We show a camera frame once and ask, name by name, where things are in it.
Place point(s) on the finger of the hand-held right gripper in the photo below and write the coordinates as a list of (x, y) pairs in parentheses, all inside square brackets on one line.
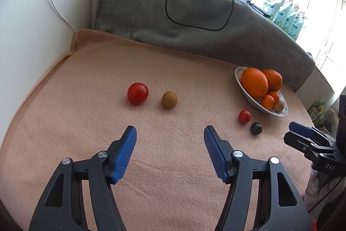
[(300, 128), (297, 140)]

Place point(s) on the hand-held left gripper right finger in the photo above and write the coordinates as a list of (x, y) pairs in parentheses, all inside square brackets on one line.
[(215, 154)]

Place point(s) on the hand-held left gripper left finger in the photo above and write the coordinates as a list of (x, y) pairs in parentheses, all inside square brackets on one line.
[(125, 154)]

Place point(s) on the brown longan with stem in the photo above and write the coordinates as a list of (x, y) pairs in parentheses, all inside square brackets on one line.
[(279, 106)]

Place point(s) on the mandarin with stem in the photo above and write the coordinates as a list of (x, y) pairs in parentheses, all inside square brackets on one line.
[(275, 95)]

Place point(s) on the small smooth mandarin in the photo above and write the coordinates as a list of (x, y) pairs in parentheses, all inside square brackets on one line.
[(267, 102)]

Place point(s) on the large speckled mandarin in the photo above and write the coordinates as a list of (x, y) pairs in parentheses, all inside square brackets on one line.
[(275, 79)]

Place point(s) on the white floral bowl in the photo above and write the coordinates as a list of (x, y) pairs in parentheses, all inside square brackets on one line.
[(247, 97)]

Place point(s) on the green snack packet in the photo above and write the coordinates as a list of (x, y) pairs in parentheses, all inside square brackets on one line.
[(317, 112)]

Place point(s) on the pale cloth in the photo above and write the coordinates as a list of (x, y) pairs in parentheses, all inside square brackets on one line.
[(315, 185)]

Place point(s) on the small dark plum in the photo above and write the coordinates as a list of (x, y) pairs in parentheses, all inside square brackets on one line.
[(256, 128)]

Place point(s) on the small red cherry tomato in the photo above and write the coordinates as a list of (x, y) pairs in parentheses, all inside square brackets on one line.
[(244, 116)]

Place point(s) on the large red tomato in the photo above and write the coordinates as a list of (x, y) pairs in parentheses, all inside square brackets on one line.
[(137, 93)]

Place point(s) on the large orange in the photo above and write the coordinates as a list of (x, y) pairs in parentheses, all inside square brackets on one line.
[(254, 82)]

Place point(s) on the round brown longan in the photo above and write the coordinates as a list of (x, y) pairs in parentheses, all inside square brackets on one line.
[(169, 99)]

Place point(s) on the peach blanket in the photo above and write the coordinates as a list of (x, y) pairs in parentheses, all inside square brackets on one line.
[(121, 71)]

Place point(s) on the grey towel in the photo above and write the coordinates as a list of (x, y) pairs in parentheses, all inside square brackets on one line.
[(151, 22)]

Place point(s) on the black scissors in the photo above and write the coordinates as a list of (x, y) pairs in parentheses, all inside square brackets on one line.
[(250, 0)]

